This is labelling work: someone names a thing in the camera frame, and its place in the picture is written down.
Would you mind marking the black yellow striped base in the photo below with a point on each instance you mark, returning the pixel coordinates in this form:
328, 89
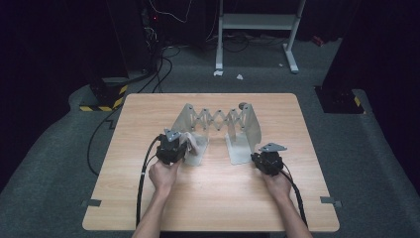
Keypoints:
105, 95
340, 100

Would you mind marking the white metal stand frame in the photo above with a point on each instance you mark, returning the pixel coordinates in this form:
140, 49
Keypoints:
257, 21

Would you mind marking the grey round table grommet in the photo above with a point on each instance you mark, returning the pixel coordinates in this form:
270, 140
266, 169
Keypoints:
242, 105

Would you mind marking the person's left hand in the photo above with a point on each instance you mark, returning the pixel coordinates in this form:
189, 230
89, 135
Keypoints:
163, 177

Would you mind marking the expandable metal bookend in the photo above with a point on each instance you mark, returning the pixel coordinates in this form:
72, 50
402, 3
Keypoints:
244, 132

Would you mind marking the person's right hand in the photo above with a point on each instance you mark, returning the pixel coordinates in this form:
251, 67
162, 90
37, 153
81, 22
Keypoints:
277, 186

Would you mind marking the dark equipment tower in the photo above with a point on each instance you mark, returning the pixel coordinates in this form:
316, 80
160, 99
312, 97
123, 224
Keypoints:
132, 33

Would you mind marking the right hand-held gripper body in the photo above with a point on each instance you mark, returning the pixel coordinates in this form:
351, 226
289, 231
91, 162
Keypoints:
270, 162

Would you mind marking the grey tape piece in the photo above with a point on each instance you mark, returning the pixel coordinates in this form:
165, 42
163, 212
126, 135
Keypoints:
328, 200
91, 203

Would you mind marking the white paper scrap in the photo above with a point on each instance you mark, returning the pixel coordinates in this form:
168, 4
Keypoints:
239, 77
218, 73

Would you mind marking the red object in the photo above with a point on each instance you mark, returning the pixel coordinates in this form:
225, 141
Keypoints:
318, 41

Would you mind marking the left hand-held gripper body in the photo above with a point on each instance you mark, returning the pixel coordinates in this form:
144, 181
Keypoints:
170, 152

